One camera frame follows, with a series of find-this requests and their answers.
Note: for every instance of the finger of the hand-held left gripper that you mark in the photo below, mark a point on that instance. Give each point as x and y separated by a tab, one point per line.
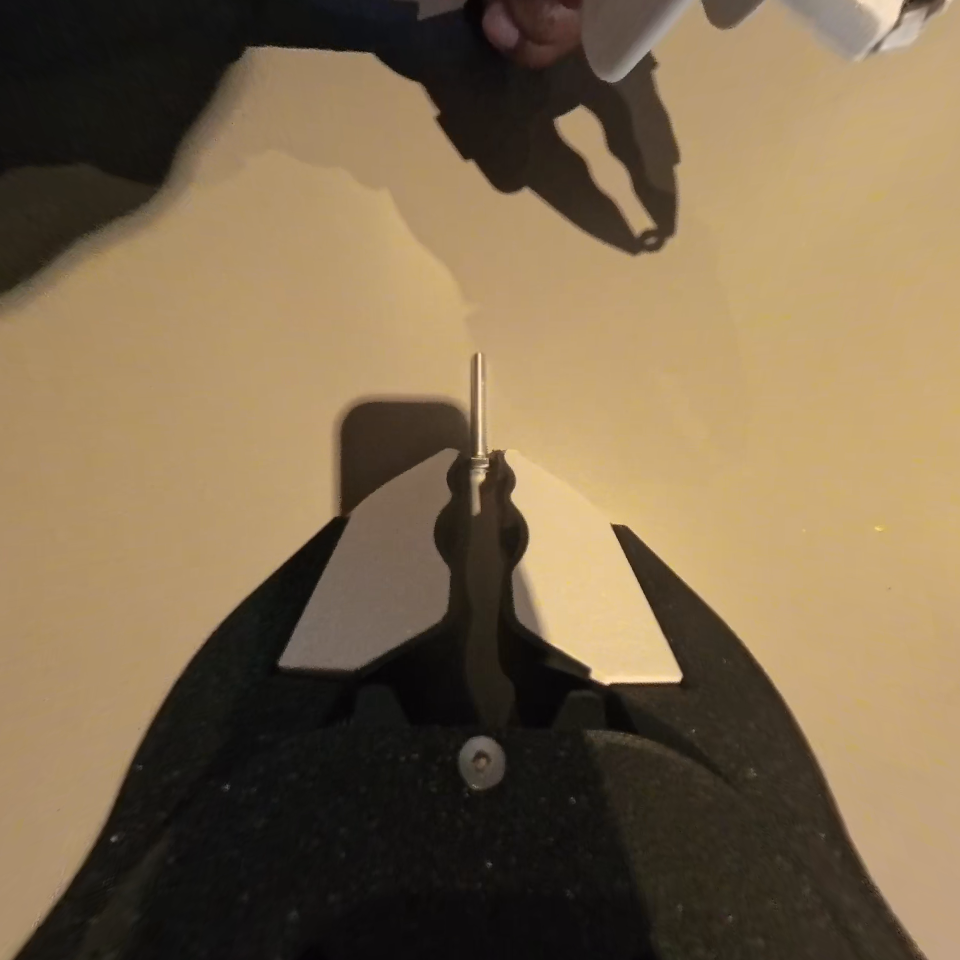
832	22
626	34

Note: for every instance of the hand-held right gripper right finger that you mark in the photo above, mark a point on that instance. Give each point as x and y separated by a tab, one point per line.
600	600

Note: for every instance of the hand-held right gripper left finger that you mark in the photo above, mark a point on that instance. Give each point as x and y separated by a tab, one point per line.
367	585

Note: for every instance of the metal bolt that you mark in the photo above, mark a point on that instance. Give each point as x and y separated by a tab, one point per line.
478	405

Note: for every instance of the person's left hand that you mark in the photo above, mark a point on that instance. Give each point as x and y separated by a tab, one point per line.
532	30

